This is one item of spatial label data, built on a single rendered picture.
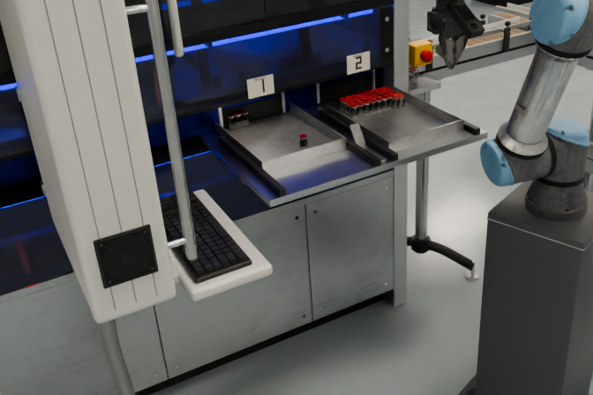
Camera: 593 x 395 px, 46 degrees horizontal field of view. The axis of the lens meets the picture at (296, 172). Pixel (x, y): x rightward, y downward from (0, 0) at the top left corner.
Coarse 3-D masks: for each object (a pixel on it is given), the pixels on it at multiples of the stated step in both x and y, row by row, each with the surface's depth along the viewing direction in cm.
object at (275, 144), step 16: (288, 112) 222; (304, 112) 212; (240, 128) 213; (256, 128) 212; (272, 128) 211; (288, 128) 210; (304, 128) 210; (320, 128) 205; (240, 144) 195; (256, 144) 202; (272, 144) 201; (288, 144) 200; (320, 144) 199; (336, 144) 193; (256, 160) 187; (272, 160) 185; (288, 160) 187; (304, 160) 190
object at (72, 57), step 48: (0, 0) 142; (48, 0) 116; (96, 0) 119; (48, 48) 119; (96, 48) 123; (48, 96) 122; (96, 96) 126; (48, 144) 131; (96, 144) 129; (144, 144) 134; (48, 192) 169; (96, 192) 133; (144, 192) 138; (96, 240) 137; (144, 240) 141; (96, 288) 141; (144, 288) 146
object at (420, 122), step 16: (336, 112) 212; (384, 112) 216; (400, 112) 216; (416, 112) 215; (432, 112) 211; (448, 112) 205; (368, 128) 207; (384, 128) 206; (400, 128) 205; (416, 128) 204; (432, 128) 196; (448, 128) 198; (384, 144) 192; (400, 144) 192; (416, 144) 194
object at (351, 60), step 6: (360, 54) 217; (366, 54) 218; (348, 60) 215; (354, 60) 217; (366, 60) 219; (348, 66) 216; (354, 66) 217; (360, 66) 219; (366, 66) 220; (348, 72) 217; (354, 72) 218
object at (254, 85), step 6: (252, 78) 202; (258, 78) 203; (264, 78) 204; (270, 78) 205; (252, 84) 203; (258, 84) 204; (264, 84) 205; (270, 84) 206; (252, 90) 204; (258, 90) 204; (270, 90) 206; (252, 96) 204; (258, 96) 205
